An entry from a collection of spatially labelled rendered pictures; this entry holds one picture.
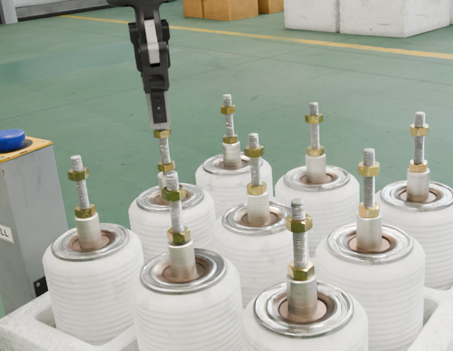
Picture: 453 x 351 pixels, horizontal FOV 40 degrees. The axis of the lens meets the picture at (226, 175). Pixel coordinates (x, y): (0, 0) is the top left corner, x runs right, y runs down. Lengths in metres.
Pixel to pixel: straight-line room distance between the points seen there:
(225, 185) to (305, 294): 0.30
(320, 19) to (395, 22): 0.49
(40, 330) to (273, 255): 0.24
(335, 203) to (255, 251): 0.13
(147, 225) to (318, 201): 0.18
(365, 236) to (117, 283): 0.23
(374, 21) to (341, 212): 2.56
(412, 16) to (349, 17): 0.33
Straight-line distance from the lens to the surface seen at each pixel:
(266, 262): 0.60
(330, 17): 3.41
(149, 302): 0.52
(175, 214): 0.52
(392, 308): 0.56
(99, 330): 0.62
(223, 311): 0.53
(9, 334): 0.66
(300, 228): 0.44
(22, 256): 0.76
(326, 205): 0.68
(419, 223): 0.63
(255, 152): 0.59
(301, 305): 0.47
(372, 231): 0.56
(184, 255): 0.53
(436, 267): 0.66
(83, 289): 0.60
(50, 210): 0.76
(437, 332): 0.59
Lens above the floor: 0.52
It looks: 21 degrees down
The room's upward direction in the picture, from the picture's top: 5 degrees counter-clockwise
